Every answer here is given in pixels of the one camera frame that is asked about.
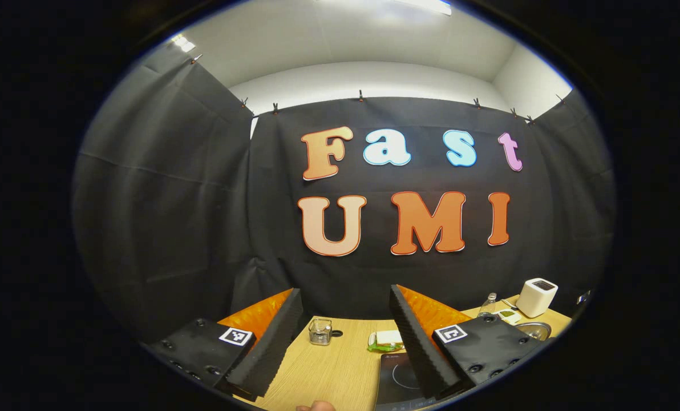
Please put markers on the sandwich with green lettuce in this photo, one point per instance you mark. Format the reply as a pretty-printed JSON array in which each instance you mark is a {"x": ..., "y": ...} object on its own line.
[{"x": 384, "y": 341}]

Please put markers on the small ceiling light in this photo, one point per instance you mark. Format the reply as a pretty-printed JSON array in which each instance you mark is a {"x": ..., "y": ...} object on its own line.
[{"x": 183, "y": 44}]

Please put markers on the black induction cooktop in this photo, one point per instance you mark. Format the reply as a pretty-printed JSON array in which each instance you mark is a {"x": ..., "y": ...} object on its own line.
[{"x": 394, "y": 379}]

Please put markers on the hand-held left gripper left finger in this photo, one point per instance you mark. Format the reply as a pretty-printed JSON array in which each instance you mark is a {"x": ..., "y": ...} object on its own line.
[{"x": 271, "y": 351}]

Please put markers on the black backdrop cloth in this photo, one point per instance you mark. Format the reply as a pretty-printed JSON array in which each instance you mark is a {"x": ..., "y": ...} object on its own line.
[{"x": 191, "y": 217}]

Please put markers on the white toaster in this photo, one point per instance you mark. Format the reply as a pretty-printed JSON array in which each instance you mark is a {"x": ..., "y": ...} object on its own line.
[{"x": 537, "y": 298}]

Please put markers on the clear plastic water bottle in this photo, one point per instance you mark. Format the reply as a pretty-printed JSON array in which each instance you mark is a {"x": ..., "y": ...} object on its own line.
[{"x": 488, "y": 307}]

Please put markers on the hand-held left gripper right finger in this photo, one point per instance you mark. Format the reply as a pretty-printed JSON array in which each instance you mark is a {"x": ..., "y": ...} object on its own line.
[{"x": 423, "y": 354}]

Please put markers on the white divided bean tray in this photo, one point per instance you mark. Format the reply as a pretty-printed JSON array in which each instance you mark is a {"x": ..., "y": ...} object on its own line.
[{"x": 508, "y": 315}]

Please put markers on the small clear glass jar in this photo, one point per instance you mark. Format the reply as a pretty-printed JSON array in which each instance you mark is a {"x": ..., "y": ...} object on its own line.
[{"x": 320, "y": 332}]

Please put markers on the row of black cloth clips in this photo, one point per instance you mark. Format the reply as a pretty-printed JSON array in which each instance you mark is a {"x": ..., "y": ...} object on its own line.
[{"x": 360, "y": 95}]

